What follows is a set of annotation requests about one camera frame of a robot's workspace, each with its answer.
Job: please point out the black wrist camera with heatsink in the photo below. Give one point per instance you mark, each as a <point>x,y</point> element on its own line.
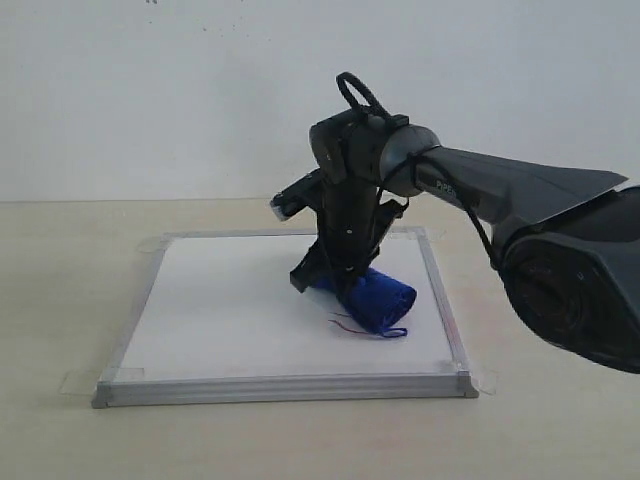
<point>306,192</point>

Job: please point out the clear tape front right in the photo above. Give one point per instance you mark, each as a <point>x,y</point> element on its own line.
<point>487,377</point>

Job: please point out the blue cloth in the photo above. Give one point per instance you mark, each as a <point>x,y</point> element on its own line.
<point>374,305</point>

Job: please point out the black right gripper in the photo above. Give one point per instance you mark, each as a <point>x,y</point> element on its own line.
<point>351,224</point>

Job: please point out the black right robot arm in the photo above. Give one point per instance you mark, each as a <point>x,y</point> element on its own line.
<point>563,241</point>

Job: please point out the clear tape front left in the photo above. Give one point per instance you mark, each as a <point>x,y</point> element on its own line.
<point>93,382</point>

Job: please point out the white whiteboard with aluminium frame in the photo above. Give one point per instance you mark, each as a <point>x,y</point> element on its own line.
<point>217,321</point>

